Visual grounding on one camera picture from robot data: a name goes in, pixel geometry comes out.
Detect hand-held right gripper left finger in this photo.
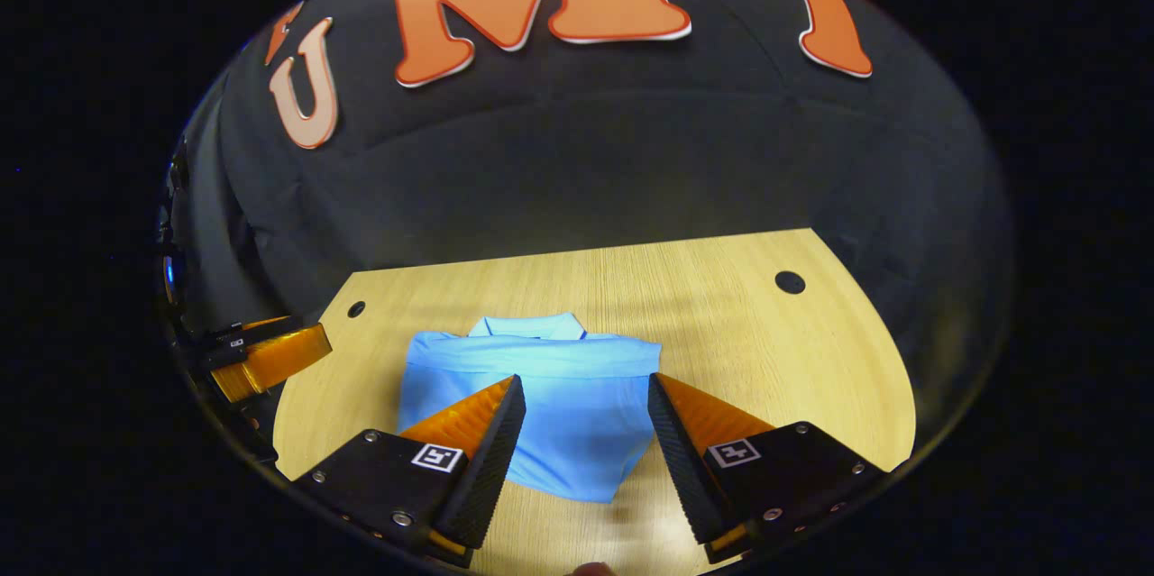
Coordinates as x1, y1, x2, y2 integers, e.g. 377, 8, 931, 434
291, 373, 528, 570

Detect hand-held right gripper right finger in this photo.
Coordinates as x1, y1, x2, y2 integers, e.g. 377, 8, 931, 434
646, 371, 891, 566

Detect light blue T-shirt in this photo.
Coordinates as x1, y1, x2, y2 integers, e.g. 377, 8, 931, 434
397, 313, 664, 505

